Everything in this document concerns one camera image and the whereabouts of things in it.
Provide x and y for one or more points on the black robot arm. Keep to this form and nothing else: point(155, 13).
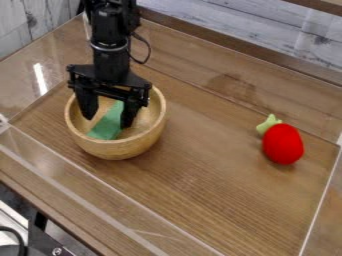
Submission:
point(114, 19)

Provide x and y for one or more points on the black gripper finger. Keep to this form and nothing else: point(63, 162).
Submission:
point(131, 108)
point(87, 101)

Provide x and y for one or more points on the light wooden bowl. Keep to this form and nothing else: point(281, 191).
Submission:
point(135, 139)

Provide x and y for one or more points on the clear acrylic tray wall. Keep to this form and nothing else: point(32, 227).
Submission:
point(104, 218)

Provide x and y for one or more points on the red plush strawberry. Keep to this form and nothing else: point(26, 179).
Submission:
point(282, 143)

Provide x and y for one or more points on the green rectangular block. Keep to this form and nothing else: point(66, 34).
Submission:
point(107, 126)

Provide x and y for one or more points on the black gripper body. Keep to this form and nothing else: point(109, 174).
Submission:
point(109, 76)

